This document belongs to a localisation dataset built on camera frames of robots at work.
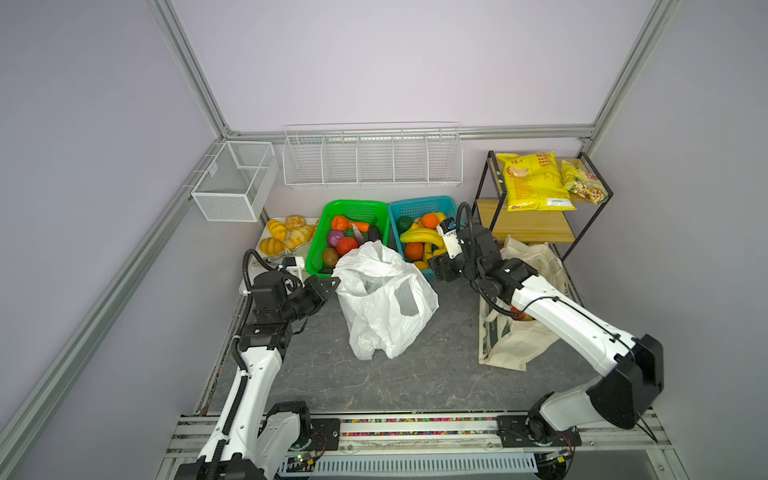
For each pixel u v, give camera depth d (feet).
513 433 2.37
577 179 2.48
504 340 2.39
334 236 3.56
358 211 3.91
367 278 2.26
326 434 2.43
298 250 3.56
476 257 1.92
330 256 3.42
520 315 1.75
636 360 1.39
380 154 3.22
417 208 3.78
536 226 3.13
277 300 1.95
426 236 3.28
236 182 3.37
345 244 3.45
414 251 3.42
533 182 2.57
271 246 3.57
